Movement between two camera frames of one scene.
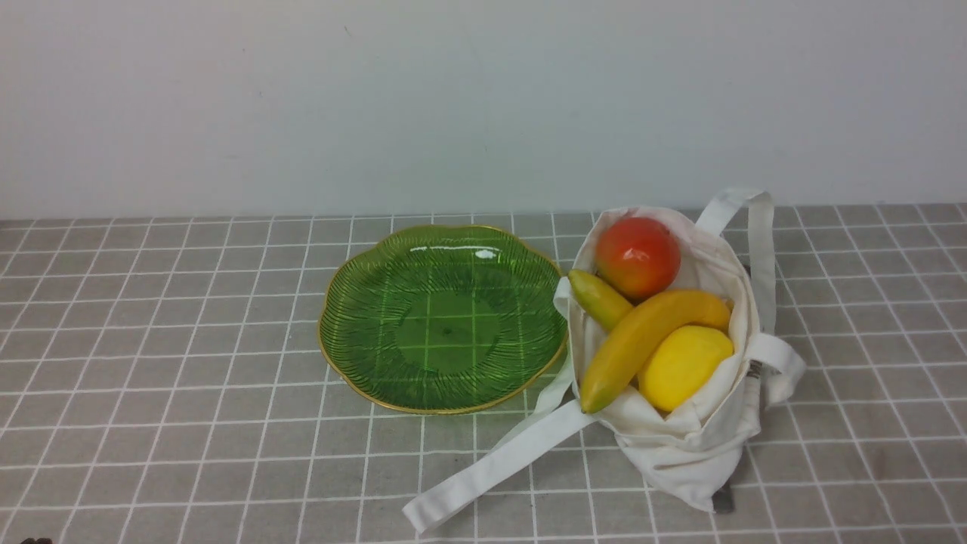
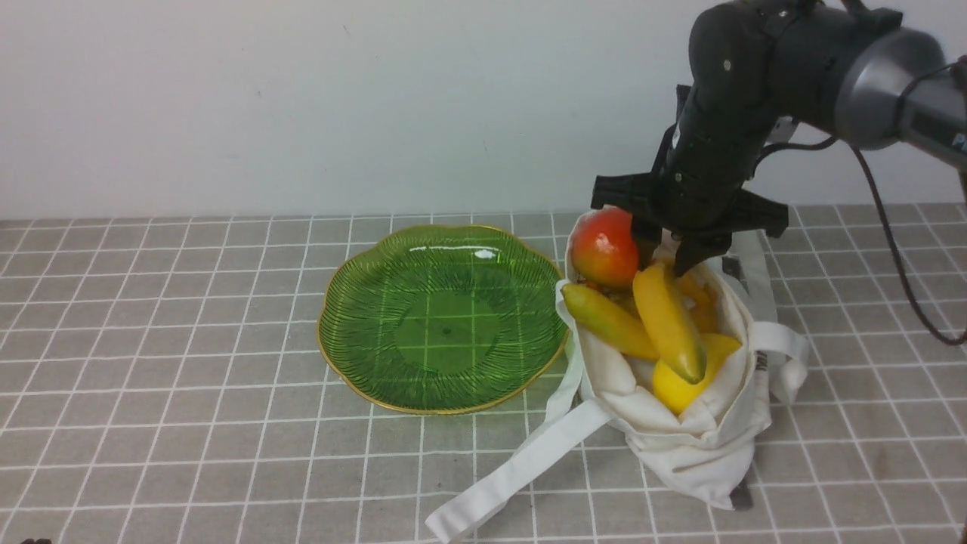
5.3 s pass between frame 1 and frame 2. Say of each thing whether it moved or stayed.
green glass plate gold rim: stayed
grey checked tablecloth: stayed
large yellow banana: moved
